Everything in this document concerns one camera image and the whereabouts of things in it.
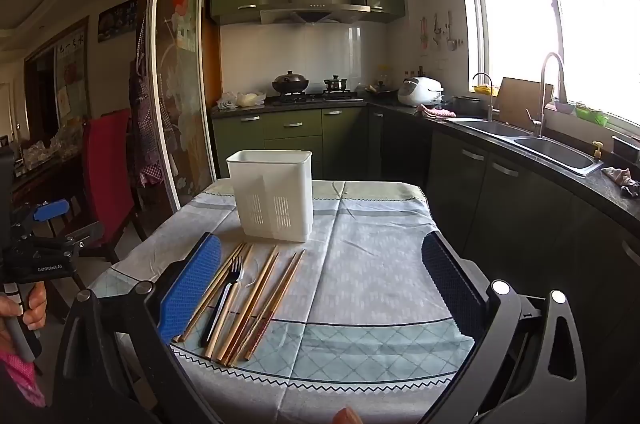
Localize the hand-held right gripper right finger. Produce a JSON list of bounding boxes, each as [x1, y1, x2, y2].
[[420, 231, 588, 424]]

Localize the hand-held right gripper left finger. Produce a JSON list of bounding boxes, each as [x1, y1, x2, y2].
[[52, 231, 223, 424]]

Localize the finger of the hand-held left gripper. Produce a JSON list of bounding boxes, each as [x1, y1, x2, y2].
[[11, 199, 71, 235], [30, 221, 104, 255]]

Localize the black plastic fork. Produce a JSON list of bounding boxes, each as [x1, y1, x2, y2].
[[200, 257, 244, 347]]

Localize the bunch of wooden chopsticks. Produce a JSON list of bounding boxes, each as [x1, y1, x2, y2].
[[177, 242, 306, 367]]

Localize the white plastic utensil holder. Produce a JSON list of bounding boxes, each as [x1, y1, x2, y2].
[[226, 149, 314, 244]]

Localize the person's left hand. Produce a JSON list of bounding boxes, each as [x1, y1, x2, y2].
[[0, 281, 48, 331]]

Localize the cluttered dining table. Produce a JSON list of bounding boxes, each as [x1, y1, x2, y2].
[[12, 119, 85, 195]]

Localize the red chair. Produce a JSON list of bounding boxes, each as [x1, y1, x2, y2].
[[80, 109, 151, 265]]

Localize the pale blue checked tablecloth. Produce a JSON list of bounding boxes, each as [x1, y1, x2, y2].
[[87, 179, 476, 424]]

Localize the dark kitchen counter cabinets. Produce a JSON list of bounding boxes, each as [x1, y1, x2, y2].
[[367, 102, 640, 305]]

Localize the person's pink checked clothing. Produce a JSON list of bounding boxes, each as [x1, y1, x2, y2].
[[0, 346, 47, 407]]

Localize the steel double sink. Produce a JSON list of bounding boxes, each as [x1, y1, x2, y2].
[[447, 118, 606, 177]]

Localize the green lower kitchen cabinets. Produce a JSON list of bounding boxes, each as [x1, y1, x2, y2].
[[211, 104, 371, 181]]

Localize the pink dish cloth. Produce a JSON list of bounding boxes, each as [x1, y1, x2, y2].
[[414, 103, 457, 119]]

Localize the dark cooking pot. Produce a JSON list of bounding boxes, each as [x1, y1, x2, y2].
[[452, 96, 482, 115]]

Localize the white plastic bags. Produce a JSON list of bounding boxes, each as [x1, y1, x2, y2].
[[216, 90, 266, 110]]

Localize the small steel faucet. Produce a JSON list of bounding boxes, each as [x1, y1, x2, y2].
[[471, 72, 496, 121]]

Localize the wooden cutting board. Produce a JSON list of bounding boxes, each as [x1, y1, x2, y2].
[[496, 77, 555, 130]]

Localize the white rice cooker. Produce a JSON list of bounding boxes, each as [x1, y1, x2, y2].
[[397, 77, 445, 107]]

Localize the grey rag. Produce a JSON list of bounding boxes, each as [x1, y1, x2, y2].
[[602, 167, 640, 197]]

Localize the etched glass sliding door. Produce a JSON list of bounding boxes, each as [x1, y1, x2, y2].
[[145, 0, 221, 212]]

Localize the black gas stove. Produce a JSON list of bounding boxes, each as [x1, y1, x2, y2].
[[265, 90, 358, 105]]

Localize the black wok with lid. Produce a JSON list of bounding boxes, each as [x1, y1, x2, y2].
[[271, 72, 310, 95]]

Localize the green bowl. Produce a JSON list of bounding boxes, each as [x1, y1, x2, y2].
[[575, 104, 610, 126]]

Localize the tall steel faucet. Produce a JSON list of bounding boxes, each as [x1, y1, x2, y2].
[[525, 52, 568, 137]]

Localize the kitchen window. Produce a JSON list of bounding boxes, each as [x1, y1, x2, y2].
[[470, 0, 640, 122]]

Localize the calligraphy wall poster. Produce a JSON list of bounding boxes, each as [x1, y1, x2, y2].
[[54, 27, 91, 115]]

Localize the dark wall poster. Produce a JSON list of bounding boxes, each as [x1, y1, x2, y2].
[[97, 0, 138, 42]]

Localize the hanging wall kitchen tools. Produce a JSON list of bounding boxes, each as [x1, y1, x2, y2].
[[420, 12, 463, 55]]

